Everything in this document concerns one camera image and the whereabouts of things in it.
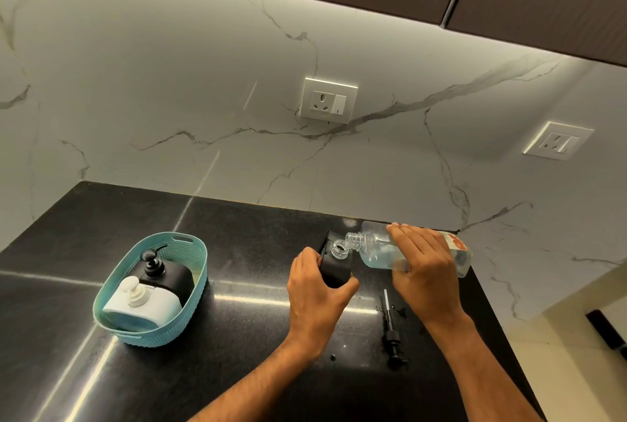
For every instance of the white wall socket with switch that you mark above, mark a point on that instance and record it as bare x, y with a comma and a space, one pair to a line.
327, 101

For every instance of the white soap dispenser with pump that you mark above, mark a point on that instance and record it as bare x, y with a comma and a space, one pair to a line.
147, 311

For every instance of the person's left hand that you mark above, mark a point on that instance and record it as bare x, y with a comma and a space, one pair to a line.
311, 299

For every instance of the black object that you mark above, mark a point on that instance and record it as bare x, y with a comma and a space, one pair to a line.
607, 331

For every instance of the clear plastic refill bottle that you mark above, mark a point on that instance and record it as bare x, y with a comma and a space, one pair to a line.
377, 250

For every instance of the person's right forearm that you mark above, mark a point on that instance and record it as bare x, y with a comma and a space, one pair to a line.
482, 377

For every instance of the black soap dispenser bottle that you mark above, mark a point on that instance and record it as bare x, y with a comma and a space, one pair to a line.
338, 270

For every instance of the black soap dispenser with pump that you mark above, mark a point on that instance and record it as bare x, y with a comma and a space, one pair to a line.
169, 279

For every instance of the person's right fingers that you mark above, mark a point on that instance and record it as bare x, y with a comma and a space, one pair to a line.
414, 240

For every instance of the person's left forearm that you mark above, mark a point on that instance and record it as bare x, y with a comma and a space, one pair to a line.
259, 387

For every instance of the teal plastic basket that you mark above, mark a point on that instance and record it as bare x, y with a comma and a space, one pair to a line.
122, 336

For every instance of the person's right hand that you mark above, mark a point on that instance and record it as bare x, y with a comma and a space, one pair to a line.
431, 274

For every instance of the person's left thumb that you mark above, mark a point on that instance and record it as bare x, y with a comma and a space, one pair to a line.
350, 289

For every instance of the black pump head with tube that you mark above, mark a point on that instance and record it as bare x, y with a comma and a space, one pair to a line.
393, 333

